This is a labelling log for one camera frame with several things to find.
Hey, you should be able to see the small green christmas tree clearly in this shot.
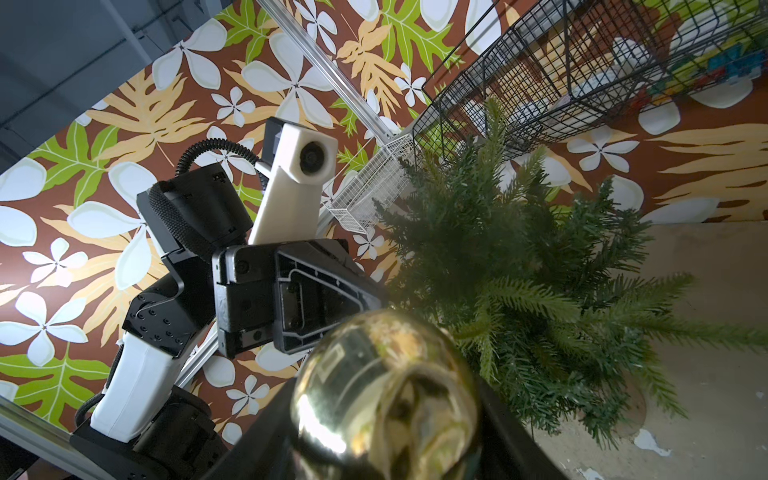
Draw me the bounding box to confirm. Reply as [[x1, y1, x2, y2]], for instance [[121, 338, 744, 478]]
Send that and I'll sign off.
[[379, 99, 767, 448]]

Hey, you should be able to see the white wire basket left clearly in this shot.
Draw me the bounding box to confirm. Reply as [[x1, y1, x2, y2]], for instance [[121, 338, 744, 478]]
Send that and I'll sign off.
[[327, 134, 415, 234]]

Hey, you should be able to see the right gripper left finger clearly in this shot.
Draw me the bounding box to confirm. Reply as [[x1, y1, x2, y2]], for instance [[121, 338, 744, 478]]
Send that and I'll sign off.
[[203, 379, 296, 480]]

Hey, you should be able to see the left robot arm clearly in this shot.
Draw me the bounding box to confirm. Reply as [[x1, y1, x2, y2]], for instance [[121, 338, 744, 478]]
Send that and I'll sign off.
[[70, 124, 386, 479]]

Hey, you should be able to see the black wire basket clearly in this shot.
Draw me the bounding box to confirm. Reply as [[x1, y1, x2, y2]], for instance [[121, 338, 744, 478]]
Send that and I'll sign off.
[[412, 1, 767, 158]]

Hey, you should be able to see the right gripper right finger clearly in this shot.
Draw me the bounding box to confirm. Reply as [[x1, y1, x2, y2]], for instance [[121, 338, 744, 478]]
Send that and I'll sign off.
[[477, 377, 567, 480]]

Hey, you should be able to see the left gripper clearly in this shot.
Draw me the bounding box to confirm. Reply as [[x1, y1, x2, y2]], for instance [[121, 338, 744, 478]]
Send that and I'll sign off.
[[212, 239, 389, 358]]

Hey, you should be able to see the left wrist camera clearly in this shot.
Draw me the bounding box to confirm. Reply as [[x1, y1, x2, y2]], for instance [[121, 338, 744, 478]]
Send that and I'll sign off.
[[248, 117, 338, 245]]

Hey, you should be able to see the small gold ornament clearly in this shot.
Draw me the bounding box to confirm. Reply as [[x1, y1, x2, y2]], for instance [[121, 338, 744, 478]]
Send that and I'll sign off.
[[290, 309, 482, 479]]

